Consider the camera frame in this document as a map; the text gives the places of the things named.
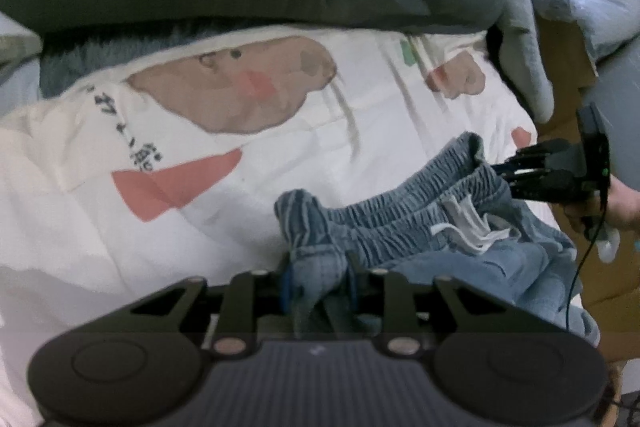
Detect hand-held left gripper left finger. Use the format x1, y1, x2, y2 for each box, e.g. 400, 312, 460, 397
100, 257, 301, 355

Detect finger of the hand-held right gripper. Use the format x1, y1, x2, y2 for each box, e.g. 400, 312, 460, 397
502, 169, 576, 201
492, 139, 571, 178

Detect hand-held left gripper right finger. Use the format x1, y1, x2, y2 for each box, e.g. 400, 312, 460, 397
345, 257, 541, 355

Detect blue denim pants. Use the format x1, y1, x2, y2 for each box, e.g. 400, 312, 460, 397
274, 132, 601, 348

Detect person's right hand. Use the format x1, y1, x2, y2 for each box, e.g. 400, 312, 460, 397
565, 179, 640, 235

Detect brown cardboard box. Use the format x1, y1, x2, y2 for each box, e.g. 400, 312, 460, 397
534, 14, 640, 427

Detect grey u-shaped pillow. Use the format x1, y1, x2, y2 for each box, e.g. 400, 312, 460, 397
495, 0, 556, 125

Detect white bear printed bed sheet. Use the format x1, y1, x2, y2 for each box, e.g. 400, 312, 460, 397
0, 27, 556, 427

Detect blue fuzzy blanket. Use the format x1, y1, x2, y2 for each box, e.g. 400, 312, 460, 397
39, 18, 206, 98

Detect black cable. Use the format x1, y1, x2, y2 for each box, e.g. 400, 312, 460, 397
564, 187, 610, 335

